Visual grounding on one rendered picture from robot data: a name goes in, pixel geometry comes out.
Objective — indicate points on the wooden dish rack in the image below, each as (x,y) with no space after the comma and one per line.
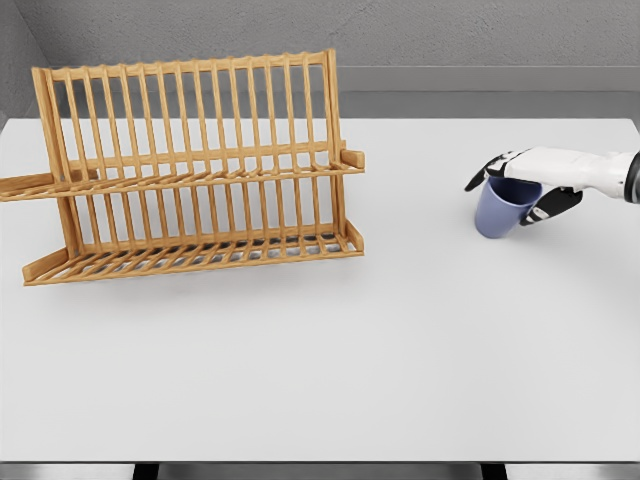
(200,170)

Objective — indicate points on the blue cup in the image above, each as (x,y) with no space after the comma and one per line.
(497,212)

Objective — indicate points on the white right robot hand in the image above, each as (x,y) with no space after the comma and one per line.
(540,167)

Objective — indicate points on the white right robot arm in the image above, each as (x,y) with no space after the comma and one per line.
(617,172)

